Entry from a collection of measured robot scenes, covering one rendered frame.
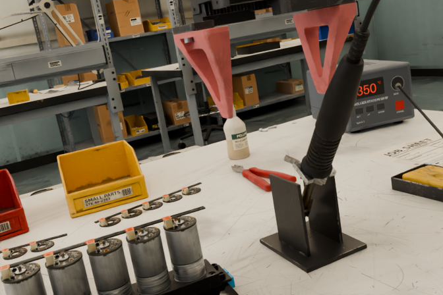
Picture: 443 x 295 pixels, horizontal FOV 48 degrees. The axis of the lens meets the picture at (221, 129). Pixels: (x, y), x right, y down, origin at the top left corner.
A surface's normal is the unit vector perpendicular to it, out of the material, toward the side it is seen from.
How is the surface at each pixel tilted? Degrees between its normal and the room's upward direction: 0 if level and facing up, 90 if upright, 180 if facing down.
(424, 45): 90
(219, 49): 111
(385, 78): 90
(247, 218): 0
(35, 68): 90
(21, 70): 90
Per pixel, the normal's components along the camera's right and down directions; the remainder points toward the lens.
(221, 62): 0.46, 0.45
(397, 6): -0.87, 0.24
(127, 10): 0.36, 0.09
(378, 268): -0.17, -0.97
